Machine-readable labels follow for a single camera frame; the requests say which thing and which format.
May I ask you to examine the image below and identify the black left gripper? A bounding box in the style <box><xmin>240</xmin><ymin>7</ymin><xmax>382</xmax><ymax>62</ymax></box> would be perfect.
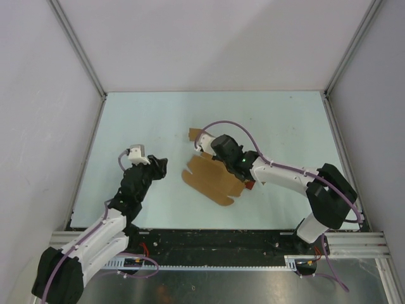
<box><xmin>131</xmin><ymin>155</ymin><xmax>167</xmax><ymax>201</ymax></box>

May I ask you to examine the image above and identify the brown cardboard paper box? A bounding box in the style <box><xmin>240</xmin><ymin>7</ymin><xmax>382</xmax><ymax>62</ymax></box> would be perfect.
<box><xmin>181</xmin><ymin>127</ymin><xmax>247</xmax><ymax>207</ymax></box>

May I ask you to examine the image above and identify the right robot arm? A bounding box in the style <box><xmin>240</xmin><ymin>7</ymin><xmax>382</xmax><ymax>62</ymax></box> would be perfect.
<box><xmin>208</xmin><ymin>134</ymin><xmax>361</xmax><ymax>254</ymax></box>

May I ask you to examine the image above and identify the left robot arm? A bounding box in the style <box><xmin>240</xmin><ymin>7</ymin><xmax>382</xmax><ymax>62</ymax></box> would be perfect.
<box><xmin>31</xmin><ymin>155</ymin><xmax>168</xmax><ymax>303</ymax></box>

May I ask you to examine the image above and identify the small red packet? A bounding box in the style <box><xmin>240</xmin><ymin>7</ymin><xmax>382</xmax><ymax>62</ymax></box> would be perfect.
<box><xmin>244</xmin><ymin>180</ymin><xmax>256</xmax><ymax>191</ymax></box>

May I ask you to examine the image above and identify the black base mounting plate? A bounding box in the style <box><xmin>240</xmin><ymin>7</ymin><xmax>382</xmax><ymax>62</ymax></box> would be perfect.
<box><xmin>124</xmin><ymin>228</ymin><xmax>329</xmax><ymax>255</ymax></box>

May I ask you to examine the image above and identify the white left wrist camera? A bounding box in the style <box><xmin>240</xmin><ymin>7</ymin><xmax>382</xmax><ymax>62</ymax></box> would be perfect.
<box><xmin>128</xmin><ymin>144</ymin><xmax>150</xmax><ymax>165</ymax></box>

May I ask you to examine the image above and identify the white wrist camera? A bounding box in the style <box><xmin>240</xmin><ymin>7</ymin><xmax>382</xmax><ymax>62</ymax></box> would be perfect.
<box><xmin>195</xmin><ymin>134</ymin><xmax>216</xmax><ymax>155</ymax></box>
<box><xmin>128</xmin><ymin>144</ymin><xmax>150</xmax><ymax>165</ymax></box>

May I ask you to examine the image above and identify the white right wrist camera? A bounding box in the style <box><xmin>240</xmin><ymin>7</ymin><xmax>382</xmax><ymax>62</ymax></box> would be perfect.
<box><xmin>195</xmin><ymin>134</ymin><xmax>216</xmax><ymax>155</ymax></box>

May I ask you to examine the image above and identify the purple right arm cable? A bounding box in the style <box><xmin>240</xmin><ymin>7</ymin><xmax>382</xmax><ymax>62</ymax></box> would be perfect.
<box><xmin>193</xmin><ymin>120</ymin><xmax>363</xmax><ymax>292</ymax></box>

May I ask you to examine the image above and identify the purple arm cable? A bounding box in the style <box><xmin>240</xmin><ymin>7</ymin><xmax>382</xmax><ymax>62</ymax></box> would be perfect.
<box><xmin>39</xmin><ymin>148</ymin><xmax>161</xmax><ymax>304</ymax></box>
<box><xmin>193</xmin><ymin>120</ymin><xmax>363</xmax><ymax>292</ymax></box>

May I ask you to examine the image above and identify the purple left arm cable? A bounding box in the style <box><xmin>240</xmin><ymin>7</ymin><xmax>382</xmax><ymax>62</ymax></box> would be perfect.
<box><xmin>39</xmin><ymin>148</ymin><xmax>161</xmax><ymax>304</ymax></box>

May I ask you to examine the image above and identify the grey slotted cable duct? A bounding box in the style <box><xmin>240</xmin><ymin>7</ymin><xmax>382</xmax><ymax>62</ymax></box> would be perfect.
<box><xmin>104</xmin><ymin>255</ymin><xmax>298</xmax><ymax>272</ymax></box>

